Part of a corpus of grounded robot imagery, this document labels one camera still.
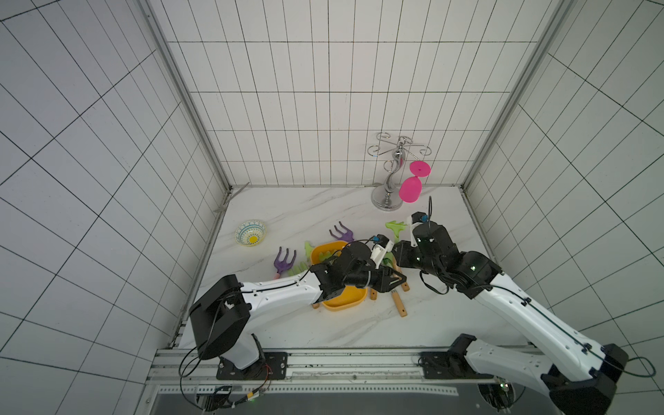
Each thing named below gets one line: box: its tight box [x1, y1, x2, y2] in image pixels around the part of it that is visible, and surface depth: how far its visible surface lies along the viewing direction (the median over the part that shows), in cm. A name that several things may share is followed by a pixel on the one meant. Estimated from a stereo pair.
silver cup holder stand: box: [367, 131, 432, 212], surface depth 99 cm
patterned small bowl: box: [234, 219, 268, 247], surface depth 102 cm
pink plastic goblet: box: [398, 160, 432, 204], surface depth 97 cm
